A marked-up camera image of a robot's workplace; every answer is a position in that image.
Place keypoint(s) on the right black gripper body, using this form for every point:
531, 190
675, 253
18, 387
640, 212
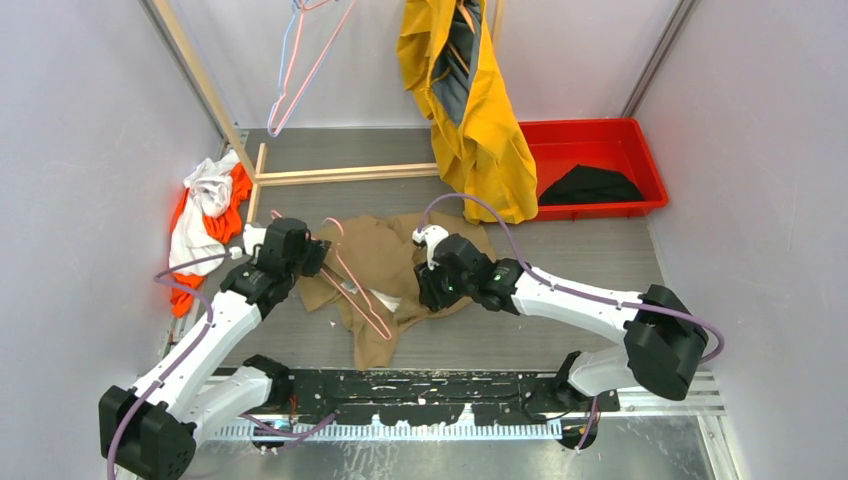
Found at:
441, 289

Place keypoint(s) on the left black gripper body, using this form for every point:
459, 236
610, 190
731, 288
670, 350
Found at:
309, 263

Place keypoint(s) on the tan brown garment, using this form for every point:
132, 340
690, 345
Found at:
393, 261

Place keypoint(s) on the yellow pleated skirt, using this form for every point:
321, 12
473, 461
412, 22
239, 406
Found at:
477, 142

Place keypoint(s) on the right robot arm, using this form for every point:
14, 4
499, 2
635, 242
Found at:
657, 344

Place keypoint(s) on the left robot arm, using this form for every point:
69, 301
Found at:
199, 351

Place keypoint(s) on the orange cloth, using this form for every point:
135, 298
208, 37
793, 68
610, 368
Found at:
225, 228

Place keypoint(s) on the wooden clothes rack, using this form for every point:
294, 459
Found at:
176, 38

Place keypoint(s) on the white cloth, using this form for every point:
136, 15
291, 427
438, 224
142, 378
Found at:
209, 191

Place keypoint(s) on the black garment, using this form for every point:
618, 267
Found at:
591, 185

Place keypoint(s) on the red plastic bin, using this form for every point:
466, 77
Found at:
613, 145

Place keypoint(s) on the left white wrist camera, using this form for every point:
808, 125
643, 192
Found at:
252, 238

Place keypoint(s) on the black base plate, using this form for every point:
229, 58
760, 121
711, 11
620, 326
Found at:
420, 397

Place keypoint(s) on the blue wire hanger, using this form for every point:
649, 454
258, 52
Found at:
289, 50

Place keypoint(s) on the aluminium rail frame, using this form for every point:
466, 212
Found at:
698, 423

